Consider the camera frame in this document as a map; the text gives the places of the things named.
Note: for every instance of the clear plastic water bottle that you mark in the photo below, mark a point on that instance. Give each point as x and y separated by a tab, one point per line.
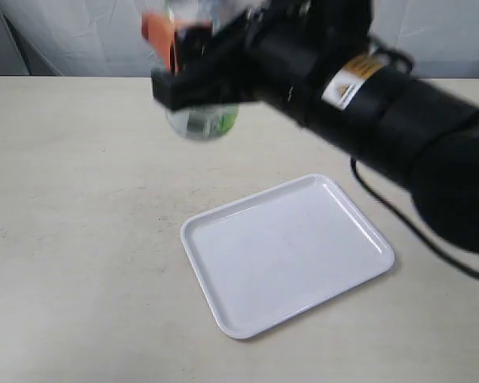
208	122

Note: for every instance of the white backdrop cloth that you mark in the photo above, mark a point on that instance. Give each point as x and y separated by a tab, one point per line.
103	38

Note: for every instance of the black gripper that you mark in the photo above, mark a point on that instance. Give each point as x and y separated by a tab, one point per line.
280	53

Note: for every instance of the white rectangular plastic tray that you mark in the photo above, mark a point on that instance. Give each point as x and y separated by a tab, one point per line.
266	258

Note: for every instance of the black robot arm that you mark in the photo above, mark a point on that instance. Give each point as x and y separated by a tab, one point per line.
416	135

